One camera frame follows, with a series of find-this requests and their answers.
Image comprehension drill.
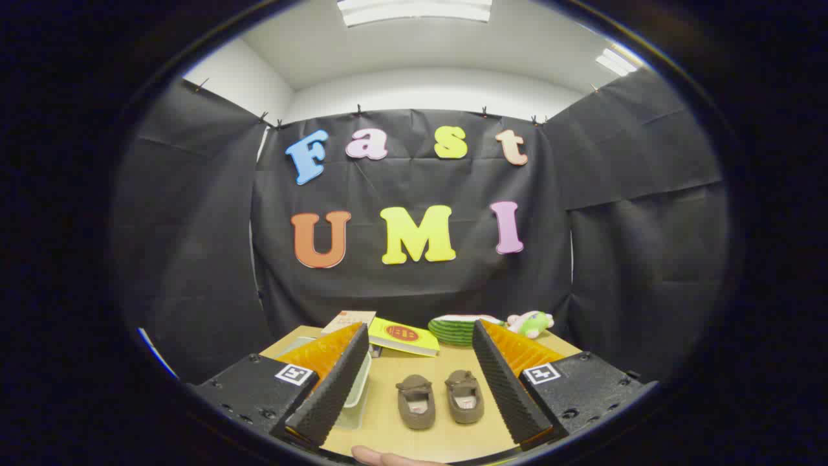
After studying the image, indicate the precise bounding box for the brown fuzzy slipper shoe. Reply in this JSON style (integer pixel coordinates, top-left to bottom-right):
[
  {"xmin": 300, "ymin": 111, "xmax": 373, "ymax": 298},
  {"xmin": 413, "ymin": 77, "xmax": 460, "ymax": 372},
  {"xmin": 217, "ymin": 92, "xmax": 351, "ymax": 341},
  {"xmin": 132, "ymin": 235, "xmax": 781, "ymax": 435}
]
[
  {"xmin": 444, "ymin": 370, "xmax": 485, "ymax": 425},
  {"xmin": 396, "ymin": 374, "xmax": 437, "ymax": 431}
]

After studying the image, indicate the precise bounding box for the yellow book with red circle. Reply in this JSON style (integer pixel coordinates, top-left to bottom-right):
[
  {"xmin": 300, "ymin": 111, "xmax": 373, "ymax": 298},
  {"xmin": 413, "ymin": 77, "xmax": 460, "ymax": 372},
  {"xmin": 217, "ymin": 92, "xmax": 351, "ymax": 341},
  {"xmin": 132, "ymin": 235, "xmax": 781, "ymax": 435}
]
[{"xmin": 367, "ymin": 317, "xmax": 442, "ymax": 358}]

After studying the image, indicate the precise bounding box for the large ceiling light panel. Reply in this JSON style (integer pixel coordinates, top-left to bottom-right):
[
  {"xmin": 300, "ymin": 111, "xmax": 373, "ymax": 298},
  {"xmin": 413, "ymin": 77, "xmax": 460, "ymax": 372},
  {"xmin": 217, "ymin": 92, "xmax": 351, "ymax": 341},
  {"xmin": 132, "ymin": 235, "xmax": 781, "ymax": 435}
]
[{"xmin": 336, "ymin": 0, "xmax": 494, "ymax": 28}]

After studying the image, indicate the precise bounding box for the watermelon slice plush toy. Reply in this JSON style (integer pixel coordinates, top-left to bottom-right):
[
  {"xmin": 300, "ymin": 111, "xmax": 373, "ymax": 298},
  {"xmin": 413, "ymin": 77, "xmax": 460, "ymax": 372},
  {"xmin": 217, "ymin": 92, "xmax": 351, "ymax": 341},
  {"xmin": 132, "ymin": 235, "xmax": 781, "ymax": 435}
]
[{"xmin": 428, "ymin": 315, "xmax": 506, "ymax": 348}]

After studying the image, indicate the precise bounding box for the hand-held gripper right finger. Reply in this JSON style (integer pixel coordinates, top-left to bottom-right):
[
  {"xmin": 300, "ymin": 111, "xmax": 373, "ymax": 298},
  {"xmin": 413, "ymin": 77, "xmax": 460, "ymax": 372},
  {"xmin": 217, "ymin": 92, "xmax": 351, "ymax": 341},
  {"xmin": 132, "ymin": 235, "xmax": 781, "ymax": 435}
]
[{"xmin": 472, "ymin": 318, "xmax": 659, "ymax": 451}]

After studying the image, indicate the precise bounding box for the small ceiling light panel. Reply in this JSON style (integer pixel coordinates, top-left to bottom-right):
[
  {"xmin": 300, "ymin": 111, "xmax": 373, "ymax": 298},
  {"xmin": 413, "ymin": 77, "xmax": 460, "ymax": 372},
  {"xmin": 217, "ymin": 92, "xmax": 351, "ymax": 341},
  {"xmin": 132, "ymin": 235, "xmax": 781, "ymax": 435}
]
[{"xmin": 594, "ymin": 47, "xmax": 639, "ymax": 78}]

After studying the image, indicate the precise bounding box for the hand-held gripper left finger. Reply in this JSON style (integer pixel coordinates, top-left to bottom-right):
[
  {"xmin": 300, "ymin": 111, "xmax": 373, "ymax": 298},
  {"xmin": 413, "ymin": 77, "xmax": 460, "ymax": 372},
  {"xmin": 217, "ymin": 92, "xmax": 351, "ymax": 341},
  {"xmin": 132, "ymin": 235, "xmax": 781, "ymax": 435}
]
[{"xmin": 191, "ymin": 322, "xmax": 370, "ymax": 450}]

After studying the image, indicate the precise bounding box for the beige covered book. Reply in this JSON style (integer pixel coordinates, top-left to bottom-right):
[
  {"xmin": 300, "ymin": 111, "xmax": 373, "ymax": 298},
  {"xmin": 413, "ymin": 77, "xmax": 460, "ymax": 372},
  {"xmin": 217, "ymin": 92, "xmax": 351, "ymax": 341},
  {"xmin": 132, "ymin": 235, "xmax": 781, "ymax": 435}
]
[{"xmin": 321, "ymin": 310, "xmax": 377, "ymax": 336}]

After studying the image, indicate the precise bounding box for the pink and green plush toy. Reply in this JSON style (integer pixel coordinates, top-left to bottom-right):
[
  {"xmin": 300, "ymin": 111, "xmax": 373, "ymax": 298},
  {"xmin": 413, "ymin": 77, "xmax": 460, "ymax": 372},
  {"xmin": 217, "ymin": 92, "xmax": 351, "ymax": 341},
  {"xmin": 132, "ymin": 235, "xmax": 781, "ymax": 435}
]
[{"xmin": 507, "ymin": 311, "xmax": 556, "ymax": 340}]

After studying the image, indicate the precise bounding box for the white fabric storage box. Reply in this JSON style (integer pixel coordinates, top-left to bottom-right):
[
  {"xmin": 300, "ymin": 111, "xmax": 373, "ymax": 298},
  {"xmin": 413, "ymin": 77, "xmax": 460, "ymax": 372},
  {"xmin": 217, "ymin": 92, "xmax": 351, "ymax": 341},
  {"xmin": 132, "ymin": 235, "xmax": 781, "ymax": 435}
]
[{"xmin": 279, "ymin": 335, "xmax": 374, "ymax": 431}]

